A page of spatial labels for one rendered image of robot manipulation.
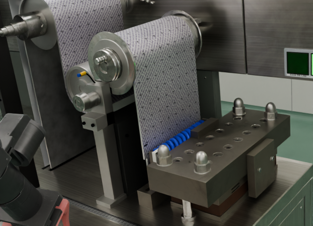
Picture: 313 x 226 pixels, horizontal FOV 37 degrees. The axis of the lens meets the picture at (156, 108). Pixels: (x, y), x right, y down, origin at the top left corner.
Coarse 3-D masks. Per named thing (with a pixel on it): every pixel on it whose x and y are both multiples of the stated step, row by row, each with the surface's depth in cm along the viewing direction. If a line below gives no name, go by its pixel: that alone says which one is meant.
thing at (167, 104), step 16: (192, 64) 120; (160, 80) 111; (176, 80) 116; (192, 80) 121; (144, 96) 107; (160, 96) 112; (176, 96) 117; (192, 96) 122; (144, 112) 108; (160, 112) 112; (176, 112) 117; (192, 112) 123; (144, 128) 109; (160, 128) 113; (176, 128) 118; (144, 144) 110; (160, 144) 114
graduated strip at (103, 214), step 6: (66, 198) 122; (72, 204) 118; (78, 204) 118; (84, 204) 118; (90, 210) 115; (96, 210) 114; (102, 216) 112; (108, 216) 111; (114, 216) 111; (120, 222) 108; (126, 222) 108; (132, 222) 108
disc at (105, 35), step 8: (104, 32) 104; (96, 40) 106; (112, 40) 103; (120, 40) 102; (88, 48) 109; (128, 48) 101; (88, 56) 110; (128, 56) 102; (96, 80) 111; (128, 80) 104; (112, 88) 108; (120, 88) 107; (128, 88) 105
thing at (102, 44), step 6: (192, 30) 120; (102, 42) 105; (108, 42) 104; (114, 42) 103; (96, 48) 107; (114, 48) 103; (120, 48) 102; (120, 54) 103; (126, 60) 102; (126, 66) 103; (126, 72) 103; (120, 78) 105; (126, 78) 104; (114, 84) 107; (120, 84) 106
